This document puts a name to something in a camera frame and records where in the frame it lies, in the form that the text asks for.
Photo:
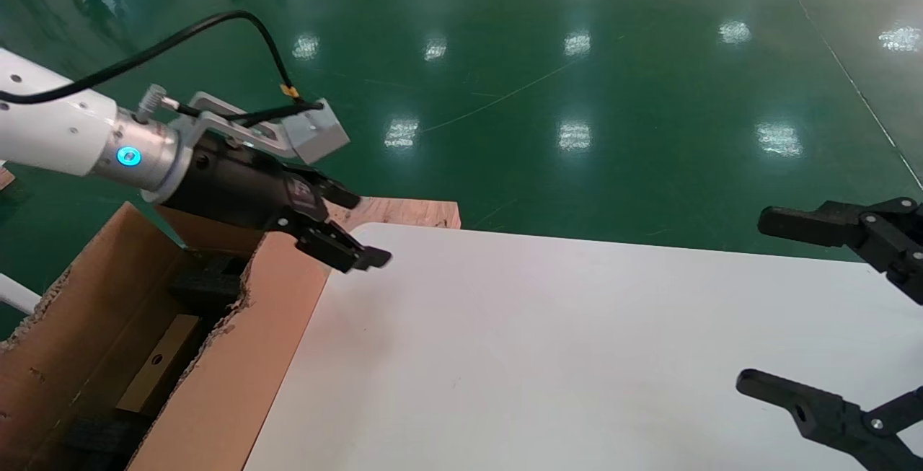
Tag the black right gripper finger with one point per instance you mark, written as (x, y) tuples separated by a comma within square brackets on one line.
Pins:
[(876, 233), (822, 417)]

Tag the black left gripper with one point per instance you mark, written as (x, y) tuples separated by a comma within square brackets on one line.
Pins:
[(238, 186)]

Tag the small cardboard box with hole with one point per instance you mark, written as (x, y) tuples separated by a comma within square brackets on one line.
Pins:
[(162, 355)]

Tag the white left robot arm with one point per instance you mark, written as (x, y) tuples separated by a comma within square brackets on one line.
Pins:
[(50, 125)]

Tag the large torn cardboard box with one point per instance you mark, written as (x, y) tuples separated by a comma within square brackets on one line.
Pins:
[(238, 355)]

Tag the wooden board under table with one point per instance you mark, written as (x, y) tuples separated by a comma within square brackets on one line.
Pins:
[(411, 213)]

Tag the black foam block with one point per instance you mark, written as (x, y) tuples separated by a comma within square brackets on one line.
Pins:
[(205, 283), (101, 436)]

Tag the white curved tube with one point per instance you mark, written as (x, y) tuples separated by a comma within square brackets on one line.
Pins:
[(18, 294)]

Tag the brown cardboard scrap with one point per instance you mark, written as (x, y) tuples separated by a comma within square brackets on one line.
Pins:
[(6, 177)]

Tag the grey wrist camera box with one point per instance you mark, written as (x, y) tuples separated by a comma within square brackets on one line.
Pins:
[(317, 132)]

